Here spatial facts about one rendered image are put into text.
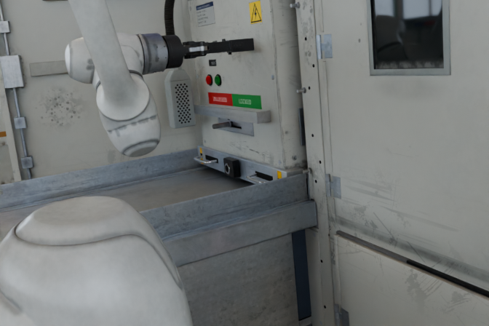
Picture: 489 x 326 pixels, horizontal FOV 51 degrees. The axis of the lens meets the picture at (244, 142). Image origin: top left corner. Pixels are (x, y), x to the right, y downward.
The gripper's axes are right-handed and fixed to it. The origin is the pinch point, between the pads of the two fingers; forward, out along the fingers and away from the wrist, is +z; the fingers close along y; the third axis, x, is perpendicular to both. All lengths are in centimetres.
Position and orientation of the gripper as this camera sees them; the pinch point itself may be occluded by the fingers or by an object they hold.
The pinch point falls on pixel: (240, 45)
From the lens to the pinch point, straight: 128.6
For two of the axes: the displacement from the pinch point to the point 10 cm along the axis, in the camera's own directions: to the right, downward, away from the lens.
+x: -0.9, -9.8, -1.8
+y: 4.8, 1.1, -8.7
